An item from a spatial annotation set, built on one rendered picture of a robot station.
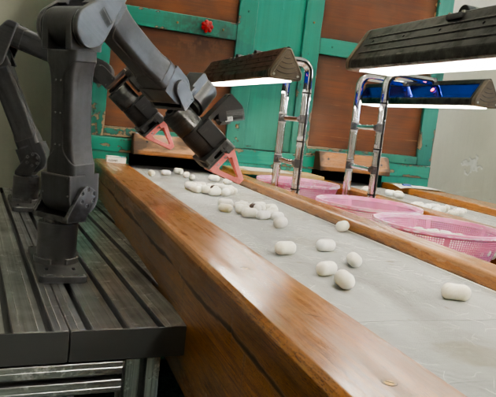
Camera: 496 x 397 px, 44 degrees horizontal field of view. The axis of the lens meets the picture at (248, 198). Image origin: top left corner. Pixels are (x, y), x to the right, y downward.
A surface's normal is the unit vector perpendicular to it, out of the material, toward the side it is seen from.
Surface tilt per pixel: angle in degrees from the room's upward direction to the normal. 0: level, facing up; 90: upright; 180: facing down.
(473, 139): 90
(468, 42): 57
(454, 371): 0
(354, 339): 0
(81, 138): 87
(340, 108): 90
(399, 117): 90
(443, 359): 0
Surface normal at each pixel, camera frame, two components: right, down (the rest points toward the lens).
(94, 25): 0.84, 0.15
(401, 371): 0.11, -0.99
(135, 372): 0.41, 0.15
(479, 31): -0.74, -0.58
